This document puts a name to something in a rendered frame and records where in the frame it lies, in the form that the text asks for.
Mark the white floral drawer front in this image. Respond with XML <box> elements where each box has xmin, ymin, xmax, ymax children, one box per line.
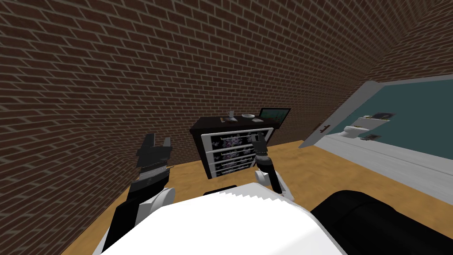
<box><xmin>208</xmin><ymin>157</ymin><xmax>257</xmax><ymax>172</ymax></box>
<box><xmin>211</xmin><ymin>165</ymin><xmax>257</xmax><ymax>179</ymax></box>
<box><xmin>205</xmin><ymin>144</ymin><xmax>257</xmax><ymax>164</ymax></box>
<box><xmin>200</xmin><ymin>127</ymin><xmax>275</xmax><ymax>153</ymax></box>

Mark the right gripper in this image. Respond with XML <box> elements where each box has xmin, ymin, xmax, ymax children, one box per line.
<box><xmin>250</xmin><ymin>131</ymin><xmax>269</xmax><ymax>156</ymax></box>

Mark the grey door leaf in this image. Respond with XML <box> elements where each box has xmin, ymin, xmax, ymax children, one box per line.
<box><xmin>299</xmin><ymin>80</ymin><xmax>382</xmax><ymax>150</ymax></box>

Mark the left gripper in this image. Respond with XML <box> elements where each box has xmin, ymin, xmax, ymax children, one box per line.
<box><xmin>136</xmin><ymin>133</ymin><xmax>173</xmax><ymax>170</ymax></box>

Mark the thin silver drawer handle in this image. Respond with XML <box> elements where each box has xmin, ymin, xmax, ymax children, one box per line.
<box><xmin>219</xmin><ymin>133</ymin><xmax>255</xmax><ymax>140</ymax></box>

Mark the dark brown dresser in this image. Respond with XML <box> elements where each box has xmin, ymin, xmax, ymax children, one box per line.
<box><xmin>189</xmin><ymin>115</ymin><xmax>281</xmax><ymax>181</ymax></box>

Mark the black framed green picture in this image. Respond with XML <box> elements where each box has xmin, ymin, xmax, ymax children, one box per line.
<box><xmin>258</xmin><ymin>108</ymin><xmax>292</xmax><ymax>129</ymax></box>

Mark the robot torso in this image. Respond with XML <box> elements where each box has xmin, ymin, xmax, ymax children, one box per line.
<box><xmin>92</xmin><ymin>182</ymin><xmax>349</xmax><ymax>255</ymax></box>

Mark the white toilet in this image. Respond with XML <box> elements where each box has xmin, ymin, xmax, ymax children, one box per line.
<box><xmin>341</xmin><ymin>112</ymin><xmax>397</xmax><ymax>139</ymax></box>

